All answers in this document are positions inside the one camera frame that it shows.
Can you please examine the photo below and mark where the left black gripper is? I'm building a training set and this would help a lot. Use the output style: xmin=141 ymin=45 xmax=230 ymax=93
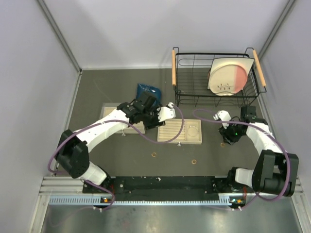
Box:
xmin=141 ymin=104 xmax=165 ymax=130

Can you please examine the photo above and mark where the silver pearl bracelet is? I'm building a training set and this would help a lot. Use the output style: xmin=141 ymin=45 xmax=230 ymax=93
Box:
xmin=187 ymin=125 xmax=200 ymax=138

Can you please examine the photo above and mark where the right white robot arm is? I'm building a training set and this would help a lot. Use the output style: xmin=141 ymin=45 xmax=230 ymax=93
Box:
xmin=213 ymin=105 xmax=299 ymax=197

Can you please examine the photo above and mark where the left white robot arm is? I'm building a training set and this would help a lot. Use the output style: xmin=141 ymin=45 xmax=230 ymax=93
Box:
xmin=54 ymin=92 xmax=175 ymax=193

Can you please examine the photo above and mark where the beige jewelry tray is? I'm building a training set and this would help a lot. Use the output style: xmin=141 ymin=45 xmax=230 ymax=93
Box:
xmin=157 ymin=118 xmax=203 ymax=145

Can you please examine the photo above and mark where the beige jewelry box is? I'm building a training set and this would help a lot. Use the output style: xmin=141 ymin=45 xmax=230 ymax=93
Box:
xmin=100 ymin=102 xmax=147 ymax=134

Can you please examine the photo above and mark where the cream and pink plate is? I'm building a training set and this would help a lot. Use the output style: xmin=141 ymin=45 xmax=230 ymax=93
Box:
xmin=207 ymin=57 xmax=255 ymax=96

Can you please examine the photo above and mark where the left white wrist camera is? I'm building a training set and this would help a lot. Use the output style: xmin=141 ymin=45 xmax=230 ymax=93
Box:
xmin=157 ymin=102 xmax=176 ymax=122

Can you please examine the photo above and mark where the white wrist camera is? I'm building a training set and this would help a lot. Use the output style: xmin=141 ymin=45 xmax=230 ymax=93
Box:
xmin=157 ymin=102 xmax=176 ymax=122
xmin=213 ymin=110 xmax=231 ymax=121

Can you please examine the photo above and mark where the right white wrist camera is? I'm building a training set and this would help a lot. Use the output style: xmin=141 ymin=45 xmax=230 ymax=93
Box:
xmin=213 ymin=110 xmax=231 ymax=121

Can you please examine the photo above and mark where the black wire dish rack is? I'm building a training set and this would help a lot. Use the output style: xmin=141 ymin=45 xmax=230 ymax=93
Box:
xmin=172 ymin=47 xmax=267 ymax=107

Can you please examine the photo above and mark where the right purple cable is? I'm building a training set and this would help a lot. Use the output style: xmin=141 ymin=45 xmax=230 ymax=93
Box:
xmin=193 ymin=109 xmax=292 ymax=211

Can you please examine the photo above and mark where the blue-grey cable duct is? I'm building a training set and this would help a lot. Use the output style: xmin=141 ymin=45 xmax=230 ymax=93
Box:
xmin=49 ymin=195 xmax=244 ymax=206

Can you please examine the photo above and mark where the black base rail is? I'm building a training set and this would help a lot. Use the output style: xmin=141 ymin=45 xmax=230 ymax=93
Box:
xmin=83 ymin=176 xmax=247 ymax=195

